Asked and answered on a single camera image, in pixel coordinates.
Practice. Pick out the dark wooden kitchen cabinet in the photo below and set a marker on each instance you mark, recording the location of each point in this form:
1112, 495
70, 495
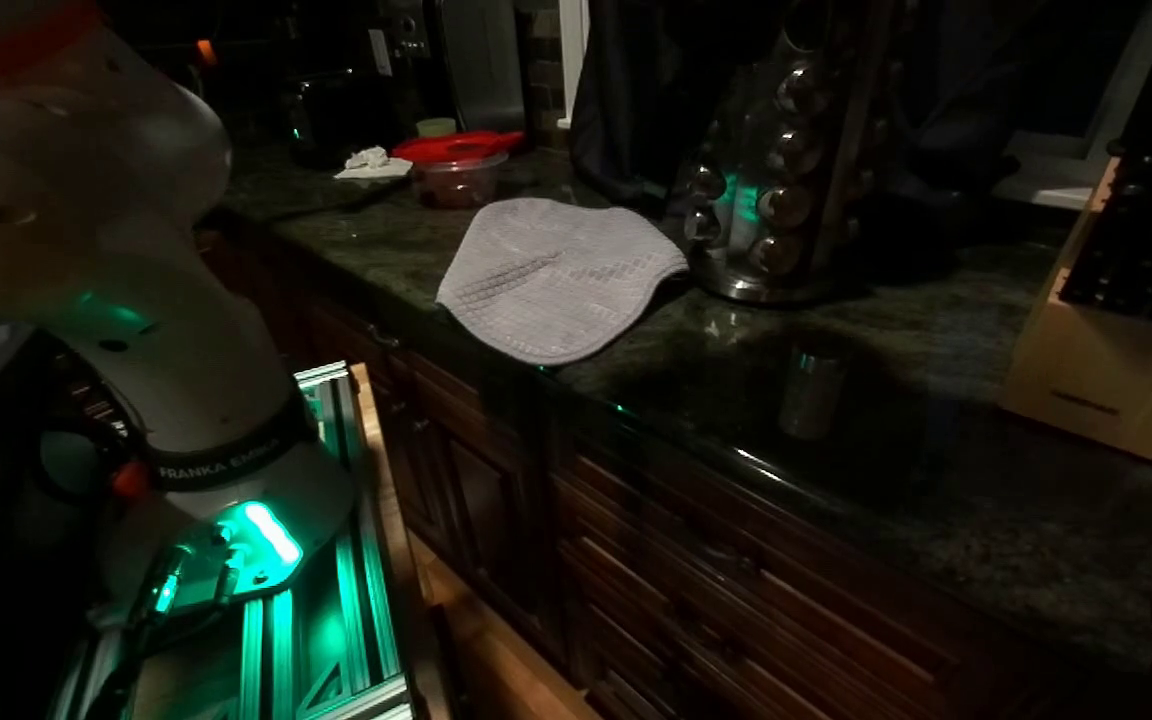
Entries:
683, 572

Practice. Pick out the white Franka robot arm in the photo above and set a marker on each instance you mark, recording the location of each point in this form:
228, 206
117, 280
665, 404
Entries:
70, 201

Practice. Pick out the grey waffle dish cloth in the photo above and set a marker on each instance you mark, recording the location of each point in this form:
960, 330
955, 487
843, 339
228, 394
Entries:
558, 280

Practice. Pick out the wooden base board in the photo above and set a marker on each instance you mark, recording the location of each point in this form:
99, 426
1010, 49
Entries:
397, 532

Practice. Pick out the small glass spice jar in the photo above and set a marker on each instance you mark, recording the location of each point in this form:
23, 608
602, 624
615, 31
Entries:
808, 394

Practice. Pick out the black curtain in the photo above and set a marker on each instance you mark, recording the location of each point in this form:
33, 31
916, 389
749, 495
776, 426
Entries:
657, 93

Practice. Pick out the red lidded plastic container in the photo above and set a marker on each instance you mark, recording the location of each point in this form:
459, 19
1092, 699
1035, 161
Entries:
459, 157

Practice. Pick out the white crumpled cloth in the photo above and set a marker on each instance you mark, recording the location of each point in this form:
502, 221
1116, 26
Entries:
373, 166

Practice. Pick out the red round button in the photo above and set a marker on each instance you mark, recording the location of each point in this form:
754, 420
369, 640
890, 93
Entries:
131, 479

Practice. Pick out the dark countertop appliance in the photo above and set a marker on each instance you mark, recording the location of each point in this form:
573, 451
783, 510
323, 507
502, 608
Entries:
329, 112

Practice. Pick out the aluminium profile mounting frame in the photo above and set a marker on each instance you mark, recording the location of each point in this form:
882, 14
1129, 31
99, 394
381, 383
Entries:
337, 640

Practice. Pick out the chrome carousel spice rack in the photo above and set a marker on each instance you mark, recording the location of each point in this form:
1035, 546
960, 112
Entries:
770, 184

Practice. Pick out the grey upright appliance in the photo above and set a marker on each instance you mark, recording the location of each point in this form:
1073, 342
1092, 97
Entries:
480, 61

